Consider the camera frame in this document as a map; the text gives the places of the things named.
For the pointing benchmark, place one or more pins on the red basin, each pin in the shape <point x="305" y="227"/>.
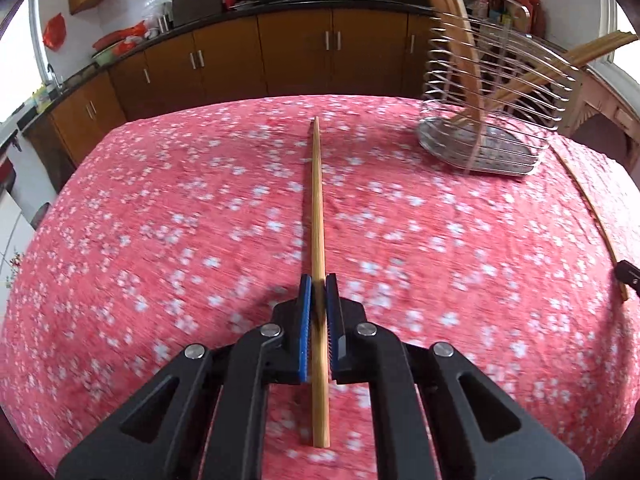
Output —
<point x="137" y="30"/>

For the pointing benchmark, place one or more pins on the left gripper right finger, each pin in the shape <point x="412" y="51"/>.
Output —
<point x="435" y="414"/>

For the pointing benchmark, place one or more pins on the old cream side table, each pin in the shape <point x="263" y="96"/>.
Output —
<point x="599" y="117"/>

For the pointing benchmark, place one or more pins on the red floral tablecloth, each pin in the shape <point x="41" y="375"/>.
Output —
<point x="192" y="226"/>

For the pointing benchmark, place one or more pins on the lower wooden kitchen cabinets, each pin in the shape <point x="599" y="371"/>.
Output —
<point x="284" y="53"/>

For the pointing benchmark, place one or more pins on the green bowl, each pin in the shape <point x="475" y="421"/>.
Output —
<point x="106" y="56"/>

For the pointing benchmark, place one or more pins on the red plastic bag on wall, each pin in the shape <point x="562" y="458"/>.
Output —
<point x="54" y="34"/>

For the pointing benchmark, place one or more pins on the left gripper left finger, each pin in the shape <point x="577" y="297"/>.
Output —
<point x="203" y="415"/>

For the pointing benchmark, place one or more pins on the dark wooden cutting board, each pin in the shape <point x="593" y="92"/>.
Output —
<point x="189" y="11"/>

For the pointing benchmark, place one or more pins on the metal wire utensil holder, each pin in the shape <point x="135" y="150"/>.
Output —
<point x="511" y="139"/>

